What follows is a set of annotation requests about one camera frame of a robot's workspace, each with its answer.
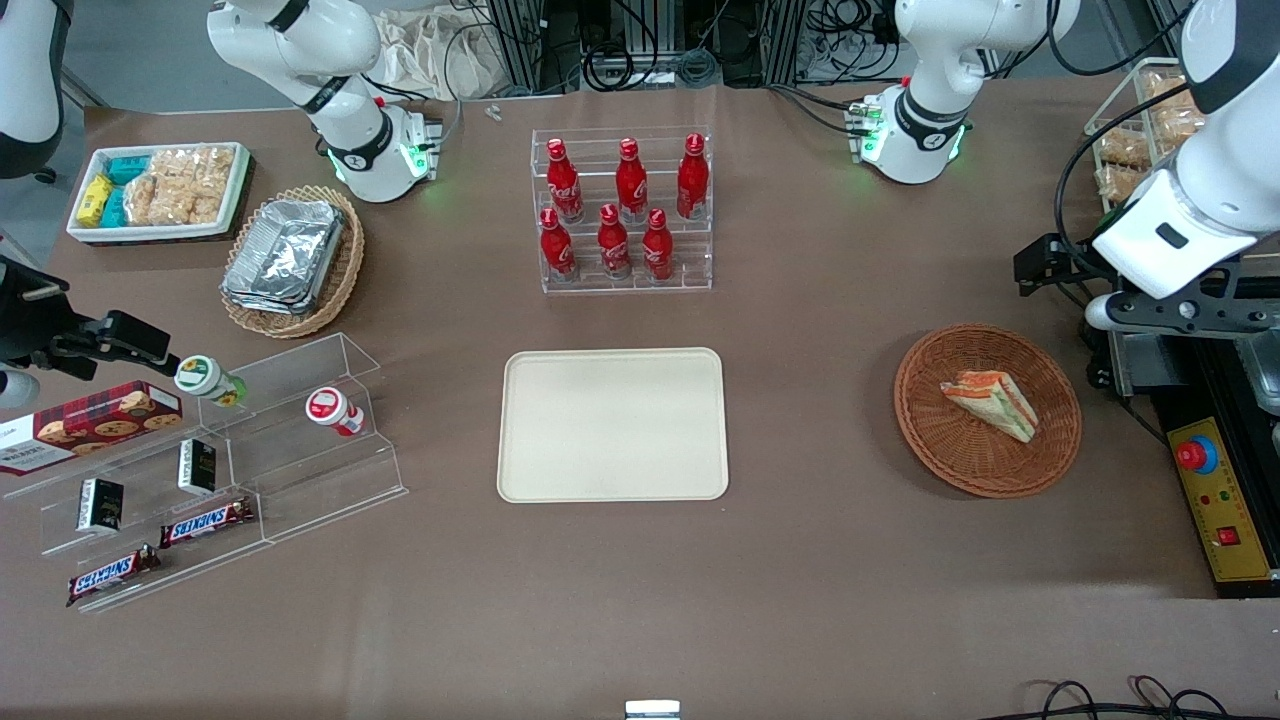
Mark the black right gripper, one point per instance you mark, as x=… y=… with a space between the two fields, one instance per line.
x=28 y=330

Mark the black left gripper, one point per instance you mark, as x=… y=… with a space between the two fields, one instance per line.
x=1082 y=269

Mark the triangle sandwich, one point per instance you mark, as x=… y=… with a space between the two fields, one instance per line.
x=995 y=402

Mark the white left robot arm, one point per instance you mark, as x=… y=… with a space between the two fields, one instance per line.
x=930 y=60

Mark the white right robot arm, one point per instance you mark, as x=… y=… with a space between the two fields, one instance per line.
x=300 y=50

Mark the aluminium foil tray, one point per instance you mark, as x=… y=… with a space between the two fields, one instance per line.
x=285 y=250

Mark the brown round wicker basket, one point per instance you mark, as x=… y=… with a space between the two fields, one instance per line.
x=960 y=450

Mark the tan oval wicker basket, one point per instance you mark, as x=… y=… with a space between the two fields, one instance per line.
x=345 y=270

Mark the beige rectangular plastic tray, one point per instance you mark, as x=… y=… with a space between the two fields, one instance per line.
x=610 y=425

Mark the red chocolate chip cookie box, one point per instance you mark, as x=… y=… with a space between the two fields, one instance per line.
x=90 y=425

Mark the green cap yogurt bottle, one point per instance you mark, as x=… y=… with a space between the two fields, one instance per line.
x=205 y=378

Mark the teal snack packet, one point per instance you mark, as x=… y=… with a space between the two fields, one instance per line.
x=114 y=208
x=128 y=168

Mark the yellow snack packet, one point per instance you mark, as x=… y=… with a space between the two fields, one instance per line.
x=94 y=200

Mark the small black box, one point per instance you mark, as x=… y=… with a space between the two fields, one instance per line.
x=197 y=467
x=100 y=505

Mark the clear bag rice crackers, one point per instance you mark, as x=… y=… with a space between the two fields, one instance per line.
x=200 y=162
x=170 y=200

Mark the black equipment base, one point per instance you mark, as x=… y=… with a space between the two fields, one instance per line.
x=1180 y=385

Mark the white rectangular snack bin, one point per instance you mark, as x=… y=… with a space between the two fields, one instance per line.
x=235 y=190

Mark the brown snickers bar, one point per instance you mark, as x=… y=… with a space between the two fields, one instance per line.
x=110 y=575
x=205 y=522

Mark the red cap yogurt bottle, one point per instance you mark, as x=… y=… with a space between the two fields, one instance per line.
x=330 y=408

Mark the clear acrylic stepped shelf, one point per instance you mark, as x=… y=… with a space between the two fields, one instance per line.
x=320 y=480
x=150 y=560

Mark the red emergency stop button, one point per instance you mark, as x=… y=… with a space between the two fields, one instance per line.
x=1195 y=455

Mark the yellow control panel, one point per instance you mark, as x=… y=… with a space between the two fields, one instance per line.
x=1230 y=520

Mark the clear acrylic bottle rack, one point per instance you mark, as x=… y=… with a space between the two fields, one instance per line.
x=690 y=250

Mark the red cola bottle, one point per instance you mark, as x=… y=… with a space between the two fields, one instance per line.
x=557 y=250
x=564 y=185
x=614 y=245
x=657 y=250
x=692 y=180
x=631 y=185

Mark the beige cloth bag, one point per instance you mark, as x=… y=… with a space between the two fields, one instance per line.
x=440 y=50

